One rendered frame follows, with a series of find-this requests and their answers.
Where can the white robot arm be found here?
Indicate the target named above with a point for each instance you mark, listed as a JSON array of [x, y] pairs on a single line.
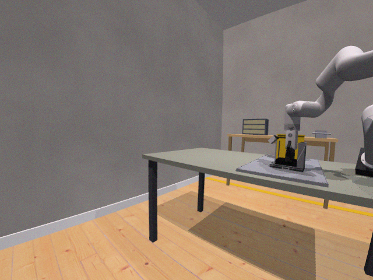
[[349, 64]]

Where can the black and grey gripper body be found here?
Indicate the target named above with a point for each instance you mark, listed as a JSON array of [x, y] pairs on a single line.
[[292, 135]]

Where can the yellow open-top bin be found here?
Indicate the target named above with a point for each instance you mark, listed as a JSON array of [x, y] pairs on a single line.
[[282, 151]]

